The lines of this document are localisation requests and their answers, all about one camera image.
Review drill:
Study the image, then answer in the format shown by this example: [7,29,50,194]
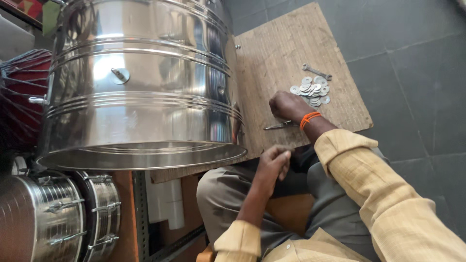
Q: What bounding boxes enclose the wide steel drum with lugs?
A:
[0,170,86,262]

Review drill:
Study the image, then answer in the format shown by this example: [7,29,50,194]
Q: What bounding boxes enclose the person's right hand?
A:
[269,90,318,124]

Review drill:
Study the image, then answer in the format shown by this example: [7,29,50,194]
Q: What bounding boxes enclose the white plastic block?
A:
[145,170,185,230]

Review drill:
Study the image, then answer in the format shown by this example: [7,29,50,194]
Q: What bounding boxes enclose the pile of steel washers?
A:
[290,75,331,107]

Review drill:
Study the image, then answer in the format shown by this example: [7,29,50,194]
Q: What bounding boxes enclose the person's beige shirt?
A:
[213,129,466,262]

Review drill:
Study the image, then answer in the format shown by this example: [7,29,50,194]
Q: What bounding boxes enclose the steel pliers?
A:
[264,120,300,131]

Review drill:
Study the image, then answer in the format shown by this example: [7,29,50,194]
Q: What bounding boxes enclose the small steel spanner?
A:
[302,64,333,81]

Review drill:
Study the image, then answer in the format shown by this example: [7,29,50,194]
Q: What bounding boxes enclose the red drum with black ropes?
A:
[0,49,54,148]

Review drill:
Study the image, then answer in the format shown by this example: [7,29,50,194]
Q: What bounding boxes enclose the worn wooden board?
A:
[150,2,374,184]

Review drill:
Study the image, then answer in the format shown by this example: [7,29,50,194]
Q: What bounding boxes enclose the large shiny steel drum shell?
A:
[36,0,249,172]

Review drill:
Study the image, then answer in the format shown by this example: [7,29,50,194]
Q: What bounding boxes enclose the person's grey trousers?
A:
[197,145,392,262]

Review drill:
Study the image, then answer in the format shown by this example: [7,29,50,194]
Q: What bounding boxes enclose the steel tension lug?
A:
[28,95,50,107]

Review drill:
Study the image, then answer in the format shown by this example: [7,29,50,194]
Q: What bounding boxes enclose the narrow steel drum with lugs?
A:
[71,170,122,262]

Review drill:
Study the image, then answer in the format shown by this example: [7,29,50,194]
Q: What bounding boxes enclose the orange thread wristband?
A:
[300,111,323,131]

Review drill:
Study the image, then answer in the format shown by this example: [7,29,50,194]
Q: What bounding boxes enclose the hook bolt with round washer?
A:
[111,67,131,85]

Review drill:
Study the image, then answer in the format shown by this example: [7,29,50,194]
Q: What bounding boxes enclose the grey slotted angle rack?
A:
[132,170,207,262]

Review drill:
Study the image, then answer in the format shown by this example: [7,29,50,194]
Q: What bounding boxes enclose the shelf with colourful items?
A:
[0,0,62,61]

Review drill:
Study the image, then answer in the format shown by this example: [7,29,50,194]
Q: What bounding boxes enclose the person's left hand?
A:
[256,145,294,183]

